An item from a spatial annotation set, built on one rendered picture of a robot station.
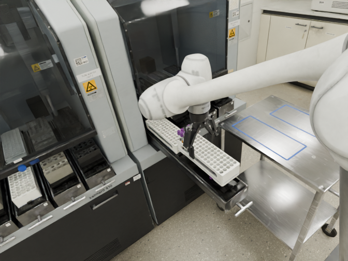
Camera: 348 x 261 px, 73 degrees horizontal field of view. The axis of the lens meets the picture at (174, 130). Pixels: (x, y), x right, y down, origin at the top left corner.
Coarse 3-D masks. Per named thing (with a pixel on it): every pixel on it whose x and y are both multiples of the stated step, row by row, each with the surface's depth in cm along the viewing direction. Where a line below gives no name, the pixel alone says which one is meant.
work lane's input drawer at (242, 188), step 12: (156, 144) 130; (168, 156) 123; (180, 156) 117; (180, 168) 117; (192, 168) 108; (204, 180) 102; (240, 180) 101; (216, 192) 98; (228, 192) 96; (240, 192) 97; (228, 204) 95; (240, 204) 99
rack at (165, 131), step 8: (152, 120) 134; (160, 120) 135; (152, 128) 130; (160, 128) 127; (168, 128) 126; (176, 128) 126; (160, 136) 130; (168, 136) 121; (176, 136) 121; (168, 144) 125; (176, 144) 115; (176, 152) 117
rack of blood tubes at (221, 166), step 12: (180, 144) 108; (204, 144) 106; (204, 156) 99; (216, 156) 98; (228, 156) 97; (204, 168) 99; (216, 168) 93; (228, 168) 94; (216, 180) 94; (228, 180) 94
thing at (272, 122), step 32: (224, 128) 129; (256, 128) 125; (288, 128) 122; (288, 160) 105; (320, 160) 103; (256, 192) 157; (288, 192) 154; (320, 192) 92; (288, 224) 138; (320, 224) 136
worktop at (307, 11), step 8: (280, 0) 314; (288, 0) 309; (296, 0) 304; (304, 0) 299; (264, 8) 295; (272, 8) 286; (280, 8) 281; (288, 8) 276; (296, 8) 272; (304, 8) 268; (320, 16) 248; (328, 16) 242; (336, 16) 237; (344, 16) 231
